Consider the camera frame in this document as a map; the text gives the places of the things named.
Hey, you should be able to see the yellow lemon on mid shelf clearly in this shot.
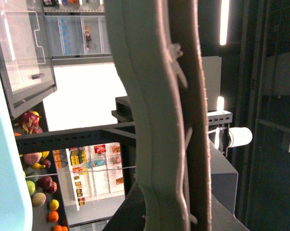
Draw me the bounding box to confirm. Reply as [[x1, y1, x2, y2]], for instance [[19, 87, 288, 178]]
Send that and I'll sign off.
[[49, 199, 59, 211]]

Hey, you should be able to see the left gripper grey ribbed right finger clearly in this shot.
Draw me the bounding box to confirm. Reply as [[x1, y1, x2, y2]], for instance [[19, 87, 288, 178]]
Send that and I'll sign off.
[[169, 0, 211, 231]]

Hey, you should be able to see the light blue basket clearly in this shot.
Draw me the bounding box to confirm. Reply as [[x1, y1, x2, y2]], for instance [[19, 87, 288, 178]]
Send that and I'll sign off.
[[0, 80, 33, 231]]

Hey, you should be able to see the left gripper grey ribbed left finger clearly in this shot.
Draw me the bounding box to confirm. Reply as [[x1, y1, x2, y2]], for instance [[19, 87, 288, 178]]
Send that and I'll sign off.
[[105, 0, 190, 231]]

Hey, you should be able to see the dark red apple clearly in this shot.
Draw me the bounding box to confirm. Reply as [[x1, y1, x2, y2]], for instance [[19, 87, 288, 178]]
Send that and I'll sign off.
[[38, 176, 53, 189]]

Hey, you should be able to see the pink dragon fruit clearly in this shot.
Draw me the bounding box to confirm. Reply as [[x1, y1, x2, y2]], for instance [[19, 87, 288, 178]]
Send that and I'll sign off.
[[14, 110, 43, 134]]

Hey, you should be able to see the black metal produce shelf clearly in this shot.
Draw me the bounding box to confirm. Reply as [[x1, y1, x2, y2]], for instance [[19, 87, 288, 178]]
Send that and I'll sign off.
[[13, 55, 239, 231]]

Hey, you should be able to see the white cylindrical lamp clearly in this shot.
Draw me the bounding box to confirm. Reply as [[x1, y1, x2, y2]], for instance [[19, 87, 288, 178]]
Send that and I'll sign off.
[[228, 127, 252, 148]]

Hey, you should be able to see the white retail shelf with bottles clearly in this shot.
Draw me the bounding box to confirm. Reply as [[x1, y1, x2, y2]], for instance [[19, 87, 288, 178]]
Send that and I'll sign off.
[[53, 141, 125, 212]]

